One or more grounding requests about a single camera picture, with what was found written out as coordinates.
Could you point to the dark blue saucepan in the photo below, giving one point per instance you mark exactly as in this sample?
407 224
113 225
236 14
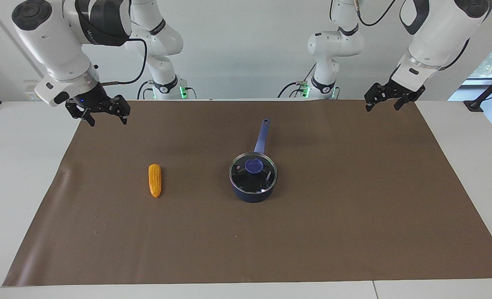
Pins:
261 137

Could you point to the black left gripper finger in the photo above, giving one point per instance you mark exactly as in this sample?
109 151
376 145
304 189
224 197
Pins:
404 100
375 93

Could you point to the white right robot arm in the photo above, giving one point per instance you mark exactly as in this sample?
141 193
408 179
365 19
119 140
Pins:
59 45

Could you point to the yellow corn cob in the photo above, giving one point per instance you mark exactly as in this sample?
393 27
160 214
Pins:
155 180

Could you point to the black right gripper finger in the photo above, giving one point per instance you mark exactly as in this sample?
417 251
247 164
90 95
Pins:
121 107
79 110

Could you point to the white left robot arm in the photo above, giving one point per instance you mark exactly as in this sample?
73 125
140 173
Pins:
436 33

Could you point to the white wall socket box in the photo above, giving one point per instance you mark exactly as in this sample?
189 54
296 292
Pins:
32 92

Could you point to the glass lid with blue knob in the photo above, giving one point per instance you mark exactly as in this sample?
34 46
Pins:
253 174

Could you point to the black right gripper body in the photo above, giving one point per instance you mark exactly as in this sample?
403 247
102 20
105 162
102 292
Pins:
94 99

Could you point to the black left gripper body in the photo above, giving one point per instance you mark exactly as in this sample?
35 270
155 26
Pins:
401 91

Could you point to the brown table mat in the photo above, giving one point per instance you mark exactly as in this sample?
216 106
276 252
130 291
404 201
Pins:
312 241

